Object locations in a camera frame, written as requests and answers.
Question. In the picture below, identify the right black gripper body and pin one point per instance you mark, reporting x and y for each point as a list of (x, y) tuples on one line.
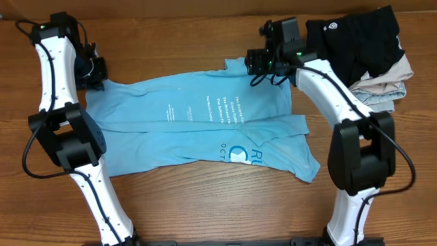
[(267, 63)]

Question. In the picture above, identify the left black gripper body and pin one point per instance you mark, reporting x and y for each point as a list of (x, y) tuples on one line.
[(97, 76)]

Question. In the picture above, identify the light blue printed t-shirt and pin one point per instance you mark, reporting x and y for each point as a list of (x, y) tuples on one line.
[(202, 116)]

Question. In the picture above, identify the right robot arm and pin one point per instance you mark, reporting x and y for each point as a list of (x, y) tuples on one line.
[(361, 156)]

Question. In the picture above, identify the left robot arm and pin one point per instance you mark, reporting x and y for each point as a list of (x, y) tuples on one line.
[(68, 134)]

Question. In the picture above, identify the black folded garment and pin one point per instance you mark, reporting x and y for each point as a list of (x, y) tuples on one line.
[(357, 43)]

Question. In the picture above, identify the beige folded garment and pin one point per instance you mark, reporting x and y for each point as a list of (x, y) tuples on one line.
[(390, 81)]

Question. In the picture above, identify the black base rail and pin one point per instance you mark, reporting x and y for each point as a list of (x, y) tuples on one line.
[(235, 243)]

